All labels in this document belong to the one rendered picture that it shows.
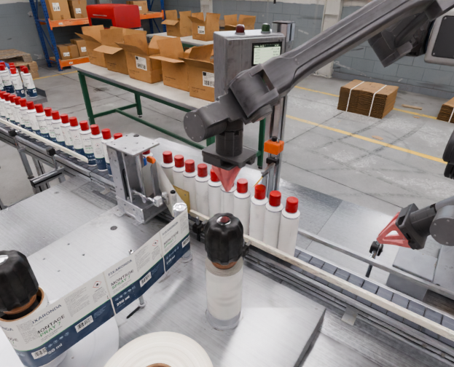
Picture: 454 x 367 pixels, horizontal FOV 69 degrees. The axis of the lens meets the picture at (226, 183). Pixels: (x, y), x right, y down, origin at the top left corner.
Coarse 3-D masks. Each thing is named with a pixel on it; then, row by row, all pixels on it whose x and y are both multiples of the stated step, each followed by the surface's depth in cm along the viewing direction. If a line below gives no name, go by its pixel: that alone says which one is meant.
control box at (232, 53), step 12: (216, 36) 84; (228, 36) 80; (240, 36) 80; (252, 36) 81; (264, 36) 82; (276, 36) 83; (216, 48) 86; (228, 48) 80; (240, 48) 81; (216, 60) 88; (228, 60) 82; (240, 60) 83; (216, 72) 89; (228, 72) 83; (216, 84) 91; (216, 96) 93
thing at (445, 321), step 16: (272, 256) 99; (304, 256) 99; (304, 272) 94; (336, 272) 94; (336, 288) 89; (368, 288) 89; (384, 288) 89; (368, 304) 85; (400, 304) 85; (416, 304) 85; (400, 320) 81; (432, 320) 81; (448, 320) 81; (432, 336) 77
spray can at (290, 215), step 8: (288, 200) 89; (296, 200) 89; (288, 208) 89; (296, 208) 89; (288, 216) 90; (296, 216) 90; (280, 224) 94; (288, 224) 91; (296, 224) 91; (280, 232) 94; (288, 232) 92; (296, 232) 93; (280, 240) 95; (288, 240) 93; (296, 240) 96; (280, 248) 97; (288, 248) 95
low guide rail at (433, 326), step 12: (192, 216) 113; (204, 216) 110; (252, 240) 100; (276, 252) 96; (300, 264) 92; (324, 276) 89; (348, 288) 86; (360, 288) 85; (372, 300) 83; (384, 300) 82; (396, 312) 80; (408, 312) 78; (420, 324) 78; (432, 324) 76; (444, 336) 75
